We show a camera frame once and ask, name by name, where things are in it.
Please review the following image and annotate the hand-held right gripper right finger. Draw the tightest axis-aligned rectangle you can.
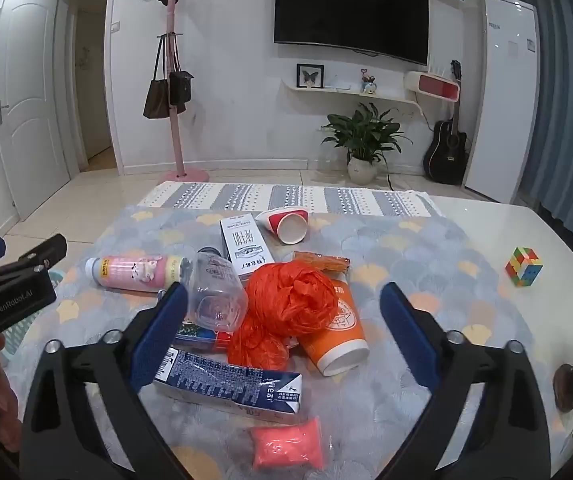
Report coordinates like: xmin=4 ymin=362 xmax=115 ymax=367
xmin=379 ymin=281 xmax=552 ymax=480

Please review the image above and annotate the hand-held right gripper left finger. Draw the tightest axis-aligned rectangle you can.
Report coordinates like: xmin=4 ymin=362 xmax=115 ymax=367
xmin=19 ymin=282 xmax=190 ymax=480

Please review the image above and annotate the blue red snack box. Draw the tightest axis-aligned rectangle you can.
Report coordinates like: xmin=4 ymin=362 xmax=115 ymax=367
xmin=174 ymin=317 xmax=233 ymax=353

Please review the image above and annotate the pink plastic packet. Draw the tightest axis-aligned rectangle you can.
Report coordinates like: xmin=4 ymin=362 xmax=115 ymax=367
xmin=251 ymin=417 xmax=326 ymax=471

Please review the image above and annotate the pink yogurt bottle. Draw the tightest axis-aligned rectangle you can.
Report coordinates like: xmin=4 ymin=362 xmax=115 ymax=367
xmin=85 ymin=254 xmax=193 ymax=293

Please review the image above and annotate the orange paper cup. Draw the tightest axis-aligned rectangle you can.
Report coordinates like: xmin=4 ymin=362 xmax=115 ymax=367
xmin=299 ymin=274 xmax=370 ymax=376

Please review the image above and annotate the clear plastic bottle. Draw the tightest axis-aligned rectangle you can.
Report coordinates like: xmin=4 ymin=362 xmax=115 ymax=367
xmin=182 ymin=246 xmax=250 ymax=333

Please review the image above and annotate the blue milk carton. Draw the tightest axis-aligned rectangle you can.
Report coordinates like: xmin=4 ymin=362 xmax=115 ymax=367
xmin=152 ymin=347 xmax=303 ymax=423

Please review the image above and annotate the orange snack wrapper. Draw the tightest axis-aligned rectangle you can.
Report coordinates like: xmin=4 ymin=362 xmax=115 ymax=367
xmin=293 ymin=251 xmax=352 ymax=275

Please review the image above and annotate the white milk carton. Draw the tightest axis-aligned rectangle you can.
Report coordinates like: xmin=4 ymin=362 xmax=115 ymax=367
xmin=219 ymin=214 xmax=277 ymax=283

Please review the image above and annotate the orange plastic bag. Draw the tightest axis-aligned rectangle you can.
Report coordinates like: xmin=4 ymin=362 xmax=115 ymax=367
xmin=227 ymin=261 xmax=340 ymax=370

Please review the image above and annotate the colourful puzzle cube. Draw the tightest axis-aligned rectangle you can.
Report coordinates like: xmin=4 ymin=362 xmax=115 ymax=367
xmin=505 ymin=246 xmax=543 ymax=288

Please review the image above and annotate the grey striped rug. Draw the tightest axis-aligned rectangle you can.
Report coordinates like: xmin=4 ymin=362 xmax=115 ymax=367
xmin=137 ymin=181 xmax=442 ymax=218

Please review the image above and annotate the white door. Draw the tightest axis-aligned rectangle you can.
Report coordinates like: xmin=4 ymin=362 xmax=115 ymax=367
xmin=0 ymin=0 xmax=72 ymax=221

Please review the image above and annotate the red white paper cup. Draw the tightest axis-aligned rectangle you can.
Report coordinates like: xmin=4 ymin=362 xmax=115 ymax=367
xmin=255 ymin=206 xmax=310 ymax=246

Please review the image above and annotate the brown round phone stand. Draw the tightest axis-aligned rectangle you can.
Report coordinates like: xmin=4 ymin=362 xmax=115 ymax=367
xmin=553 ymin=364 xmax=573 ymax=413

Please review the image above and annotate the black acoustic guitar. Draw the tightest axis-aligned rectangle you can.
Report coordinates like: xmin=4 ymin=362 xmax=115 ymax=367
xmin=423 ymin=60 xmax=469 ymax=186

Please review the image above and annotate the brown handbag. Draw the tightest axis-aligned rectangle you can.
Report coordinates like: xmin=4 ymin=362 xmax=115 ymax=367
xmin=143 ymin=35 xmax=170 ymax=120

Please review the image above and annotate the pink coat rack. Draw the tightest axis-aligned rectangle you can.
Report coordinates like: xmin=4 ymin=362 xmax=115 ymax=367
xmin=159 ymin=0 xmax=210 ymax=182

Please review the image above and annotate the green houseplant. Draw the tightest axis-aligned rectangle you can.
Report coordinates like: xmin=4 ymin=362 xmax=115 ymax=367
xmin=323 ymin=102 xmax=412 ymax=163

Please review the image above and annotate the black handbag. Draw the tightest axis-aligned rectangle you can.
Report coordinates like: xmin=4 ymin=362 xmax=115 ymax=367
xmin=168 ymin=35 xmax=194 ymax=114

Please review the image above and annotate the white refrigerator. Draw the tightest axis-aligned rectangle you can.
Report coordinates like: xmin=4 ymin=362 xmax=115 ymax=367
xmin=464 ymin=0 xmax=540 ymax=206

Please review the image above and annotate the small shelf ornament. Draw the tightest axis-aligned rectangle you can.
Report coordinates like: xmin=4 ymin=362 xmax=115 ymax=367
xmin=359 ymin=66 xmax=380 ymax=96

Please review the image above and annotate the blue grey curtain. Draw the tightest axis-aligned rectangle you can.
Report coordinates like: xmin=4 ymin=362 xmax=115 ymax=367
xmin=514 ymin=0 xmax=573 ymax=271

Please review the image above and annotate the framed butterfly picture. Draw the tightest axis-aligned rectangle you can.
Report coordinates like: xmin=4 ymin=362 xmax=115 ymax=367
xmin=297 ymin=63 xmax=325 ymax=90

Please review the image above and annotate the red white wall cabinet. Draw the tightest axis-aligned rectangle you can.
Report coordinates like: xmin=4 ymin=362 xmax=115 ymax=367
xmin=404 ymin=71 xmax=461 ymax=103

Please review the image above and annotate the white curved wall shelf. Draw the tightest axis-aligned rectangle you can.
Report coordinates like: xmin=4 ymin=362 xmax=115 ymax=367
xmin=281 ymin=82 xmax=427 ymax=116

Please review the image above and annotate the black wall television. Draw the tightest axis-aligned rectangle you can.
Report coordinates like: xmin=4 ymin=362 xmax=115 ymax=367
xmin=273 ymin=0 xmax=430 ymax=66

